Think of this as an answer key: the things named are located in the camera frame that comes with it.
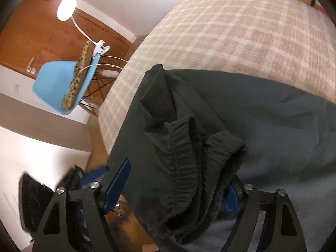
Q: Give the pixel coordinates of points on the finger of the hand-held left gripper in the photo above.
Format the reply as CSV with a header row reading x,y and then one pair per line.
x,y
92,175

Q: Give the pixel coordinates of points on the pink checked blanket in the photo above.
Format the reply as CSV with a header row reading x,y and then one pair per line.
x,y
223,31

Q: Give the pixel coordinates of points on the blue plastic chair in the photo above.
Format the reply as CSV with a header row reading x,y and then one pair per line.
x,y
52,84

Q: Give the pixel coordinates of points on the wooden door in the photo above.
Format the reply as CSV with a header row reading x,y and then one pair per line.
x,y
31,36

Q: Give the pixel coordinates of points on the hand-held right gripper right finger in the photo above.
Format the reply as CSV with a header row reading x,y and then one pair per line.
x,y
231,197

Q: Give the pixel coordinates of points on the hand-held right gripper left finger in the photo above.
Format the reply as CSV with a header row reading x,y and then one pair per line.
x,y
118,181

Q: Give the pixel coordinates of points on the white power strip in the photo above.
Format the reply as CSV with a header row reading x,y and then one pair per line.
x,y
109,73

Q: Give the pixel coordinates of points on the black pants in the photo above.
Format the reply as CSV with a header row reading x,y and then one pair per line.
x,y
262,123

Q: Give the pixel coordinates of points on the white clip lamp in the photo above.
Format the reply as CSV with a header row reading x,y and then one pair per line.
x,y
67,6

